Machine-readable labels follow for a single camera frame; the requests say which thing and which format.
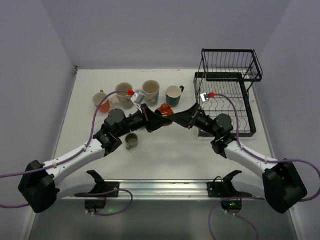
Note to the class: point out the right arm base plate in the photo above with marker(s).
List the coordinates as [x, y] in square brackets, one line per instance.
[221, 188]

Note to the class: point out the black wire dish rack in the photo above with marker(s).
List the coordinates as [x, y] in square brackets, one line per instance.
[230, 73]

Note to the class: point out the aluminium mounting rail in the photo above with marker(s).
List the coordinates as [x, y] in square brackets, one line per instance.
[89, 187]

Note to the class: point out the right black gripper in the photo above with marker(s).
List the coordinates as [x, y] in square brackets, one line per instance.
[194, 118]

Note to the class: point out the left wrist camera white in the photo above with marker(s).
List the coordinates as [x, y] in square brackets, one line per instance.
[137, 99]

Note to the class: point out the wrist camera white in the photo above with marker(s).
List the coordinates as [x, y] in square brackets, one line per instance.
[137, 99]
[206, 99]

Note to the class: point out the dark teal mug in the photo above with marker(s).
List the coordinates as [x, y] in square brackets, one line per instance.
[173, 95]

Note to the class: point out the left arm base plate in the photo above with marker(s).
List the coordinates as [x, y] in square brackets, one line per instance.
[110, 186]

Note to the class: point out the beige mug shelf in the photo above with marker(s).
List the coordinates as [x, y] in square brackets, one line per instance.
[131, 141]

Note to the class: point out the cream floral mug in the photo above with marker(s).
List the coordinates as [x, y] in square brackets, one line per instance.
[122, 99]

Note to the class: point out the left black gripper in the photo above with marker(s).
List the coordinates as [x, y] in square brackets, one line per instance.
[146, 118]

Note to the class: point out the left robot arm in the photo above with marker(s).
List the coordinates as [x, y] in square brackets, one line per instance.
[40, 184]

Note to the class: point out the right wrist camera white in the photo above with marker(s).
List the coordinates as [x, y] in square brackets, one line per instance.
[206, 99]

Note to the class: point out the orange round mug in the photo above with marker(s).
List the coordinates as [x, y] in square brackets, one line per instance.
[164, 110]

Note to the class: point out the salmon orange mug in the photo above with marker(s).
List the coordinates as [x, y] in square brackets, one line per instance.
[101, 102]

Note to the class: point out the tall floral white mug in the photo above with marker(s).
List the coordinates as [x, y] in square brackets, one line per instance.
[151, 91]

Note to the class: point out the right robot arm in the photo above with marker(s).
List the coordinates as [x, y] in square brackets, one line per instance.
[229, 147]

